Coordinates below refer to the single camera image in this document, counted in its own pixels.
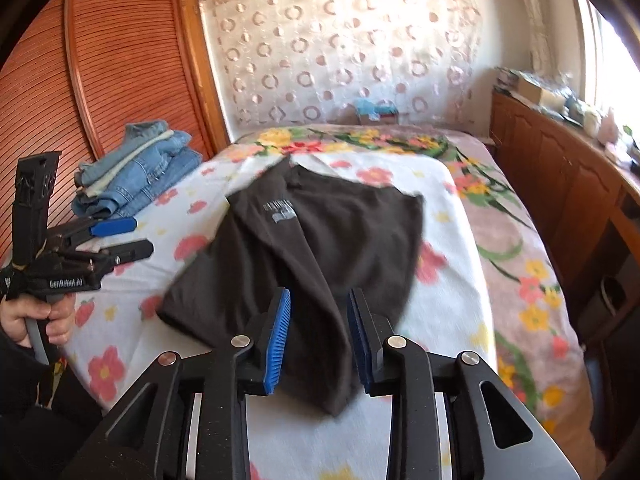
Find pile of small household things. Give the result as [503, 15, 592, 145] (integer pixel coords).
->
[562, 87, 640, 173]

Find pink floral bedspread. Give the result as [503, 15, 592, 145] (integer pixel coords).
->
[232, 125, 601, 480]

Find person's left hand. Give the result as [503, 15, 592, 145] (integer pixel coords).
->
[0, 292, 76, 348]

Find window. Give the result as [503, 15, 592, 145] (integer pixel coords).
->
[575, 0, 640, 116]

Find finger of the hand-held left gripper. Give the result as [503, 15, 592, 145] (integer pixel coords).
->
[57, 239, 155, 273]
[47, 217, 138, 251]

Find wooden louvered wardrobe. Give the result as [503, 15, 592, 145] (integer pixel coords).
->
[0, 0, 231, 271]

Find black pants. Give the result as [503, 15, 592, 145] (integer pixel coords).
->
[156, 155, 425, 417]

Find person's left forearm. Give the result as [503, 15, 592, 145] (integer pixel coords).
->
[0, 332, 106, 480]

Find white flower print blanket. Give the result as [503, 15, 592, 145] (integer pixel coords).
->
[60, 152, 501, 480]

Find wooden cabinet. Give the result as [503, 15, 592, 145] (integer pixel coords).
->
[490, 90, 640, 341]

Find blue plastic bag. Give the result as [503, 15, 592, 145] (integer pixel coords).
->
[355, 100, 397, 115]

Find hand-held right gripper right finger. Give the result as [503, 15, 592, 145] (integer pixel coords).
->
[347, 287, 581, 480]

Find dark grey bin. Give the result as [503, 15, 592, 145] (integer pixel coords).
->
[595, 274, 638, 343]

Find white lace curtain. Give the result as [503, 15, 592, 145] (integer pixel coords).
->
[515, 0, 581, 76]

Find lace cloth with circles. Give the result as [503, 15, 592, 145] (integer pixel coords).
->
[200, 0, 483, 128]

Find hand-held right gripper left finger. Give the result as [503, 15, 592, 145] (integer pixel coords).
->
[65, 287, 292, 480]

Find small cardboard box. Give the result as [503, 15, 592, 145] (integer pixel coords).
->
[357, 109, 401, 126]

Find stack of magazines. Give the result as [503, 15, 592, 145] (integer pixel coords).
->
[495, 66, 522, 95]

